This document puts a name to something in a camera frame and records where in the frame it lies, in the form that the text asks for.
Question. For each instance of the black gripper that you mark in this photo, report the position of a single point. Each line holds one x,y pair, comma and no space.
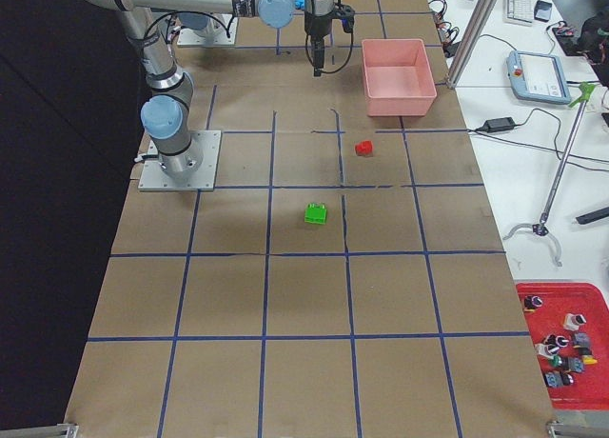
318,25

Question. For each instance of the red block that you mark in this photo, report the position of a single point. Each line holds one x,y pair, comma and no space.
364,148

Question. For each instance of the green block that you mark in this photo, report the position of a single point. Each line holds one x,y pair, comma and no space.
315,213

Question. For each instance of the pink plastic box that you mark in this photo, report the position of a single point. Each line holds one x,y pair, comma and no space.
397,78

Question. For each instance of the black power adapter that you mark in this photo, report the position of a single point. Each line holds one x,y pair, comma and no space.
498,124

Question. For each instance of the white keyboard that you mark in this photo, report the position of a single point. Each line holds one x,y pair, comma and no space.
519,12

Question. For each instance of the teach pendant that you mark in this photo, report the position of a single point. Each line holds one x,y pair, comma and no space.
537,77

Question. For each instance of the black mouse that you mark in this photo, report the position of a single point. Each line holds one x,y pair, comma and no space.
543,11

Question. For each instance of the reacher grabber tool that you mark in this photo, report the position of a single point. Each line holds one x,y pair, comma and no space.
540,228

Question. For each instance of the red parts tray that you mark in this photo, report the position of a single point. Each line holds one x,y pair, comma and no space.
568,325

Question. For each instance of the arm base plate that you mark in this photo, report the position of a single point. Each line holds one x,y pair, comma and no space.
200,31
194,169

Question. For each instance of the aluminium frame post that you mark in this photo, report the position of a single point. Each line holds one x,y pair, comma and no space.
471,35

